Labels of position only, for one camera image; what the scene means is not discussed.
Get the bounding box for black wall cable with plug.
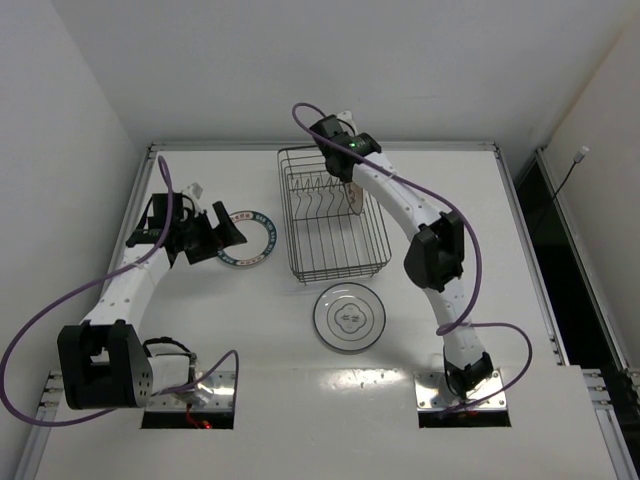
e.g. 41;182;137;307
552;146;590;199

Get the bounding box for metal wire dish rack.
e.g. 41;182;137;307
277;145;392;284

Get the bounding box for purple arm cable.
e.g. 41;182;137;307
0;154;240;429
291;102;534;416

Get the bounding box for metal base plate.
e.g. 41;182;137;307
145;371;237;414
414;370;508;413

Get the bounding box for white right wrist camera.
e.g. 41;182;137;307
337;110;354;125

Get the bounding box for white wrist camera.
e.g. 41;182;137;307
181;182;203;203
337;110;354;125

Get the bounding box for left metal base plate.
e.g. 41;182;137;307
145;371;237;414

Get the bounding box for green rimmed white plate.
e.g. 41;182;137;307
218;210;277;268

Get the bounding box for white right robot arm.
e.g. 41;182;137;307
308;115;493;399

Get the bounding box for grey rimmed white plate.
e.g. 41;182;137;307
312;282;387;355

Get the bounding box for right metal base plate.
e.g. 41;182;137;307
414;370;508;413

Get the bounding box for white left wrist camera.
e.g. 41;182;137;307
181;182;203;203

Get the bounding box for orange sunburst pattern plate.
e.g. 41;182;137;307
344;182;364;215

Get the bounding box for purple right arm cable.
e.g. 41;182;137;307
291;102;534;416

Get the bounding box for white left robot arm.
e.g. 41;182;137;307
57;191;247;410

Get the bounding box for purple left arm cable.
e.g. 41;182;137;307
0;154;240;429

